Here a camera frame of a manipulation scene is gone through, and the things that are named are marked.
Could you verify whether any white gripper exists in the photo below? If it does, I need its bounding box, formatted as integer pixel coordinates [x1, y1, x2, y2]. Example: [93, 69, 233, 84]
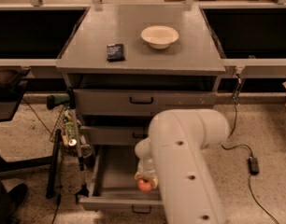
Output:
[134, 158, 159, 189]

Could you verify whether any red apple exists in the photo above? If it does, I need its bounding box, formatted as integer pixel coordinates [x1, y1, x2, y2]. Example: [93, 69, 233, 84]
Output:
[136, 178, 153, 192]

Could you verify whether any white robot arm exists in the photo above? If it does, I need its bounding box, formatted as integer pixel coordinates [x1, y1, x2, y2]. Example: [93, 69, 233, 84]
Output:
[135, 109, 230, 224]

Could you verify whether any grey bottom drawer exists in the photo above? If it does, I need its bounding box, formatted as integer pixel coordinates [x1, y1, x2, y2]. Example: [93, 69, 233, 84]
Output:
[79, 146, 164, 215]

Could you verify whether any grey top drawer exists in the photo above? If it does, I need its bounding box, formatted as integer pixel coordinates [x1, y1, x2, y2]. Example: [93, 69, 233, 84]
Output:
[74, 89, 217, 116]

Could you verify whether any grey drawer cabinet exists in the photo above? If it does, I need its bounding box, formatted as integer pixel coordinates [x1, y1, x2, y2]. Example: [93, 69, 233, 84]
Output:
[55, 3, 227, 151]

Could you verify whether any black stand pole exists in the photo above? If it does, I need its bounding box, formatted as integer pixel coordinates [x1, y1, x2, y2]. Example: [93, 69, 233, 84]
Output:
[46, 129, 62, 199]

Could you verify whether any black power adapter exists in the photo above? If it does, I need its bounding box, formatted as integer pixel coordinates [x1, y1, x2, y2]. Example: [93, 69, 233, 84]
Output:
[248, 157, 260, 175]

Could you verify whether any dark blue snack packet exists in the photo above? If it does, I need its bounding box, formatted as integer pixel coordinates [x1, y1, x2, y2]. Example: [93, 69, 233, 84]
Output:
[107, 44, 125, 62]

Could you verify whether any black shoe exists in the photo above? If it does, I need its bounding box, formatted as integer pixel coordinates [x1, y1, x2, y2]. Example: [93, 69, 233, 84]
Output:
[8, 183, 28, 209]

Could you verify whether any white bowl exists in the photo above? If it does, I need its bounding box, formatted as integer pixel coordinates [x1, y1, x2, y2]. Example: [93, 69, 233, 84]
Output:
[141, 25, 179, 49]

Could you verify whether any black power cable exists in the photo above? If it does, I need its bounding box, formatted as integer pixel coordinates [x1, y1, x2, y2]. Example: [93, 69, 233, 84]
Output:
[221, 75, 280, 224]

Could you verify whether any grabber stick with green handle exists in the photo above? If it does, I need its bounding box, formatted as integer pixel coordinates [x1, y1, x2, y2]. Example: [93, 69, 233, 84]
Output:
[46, 87, 90, 203]

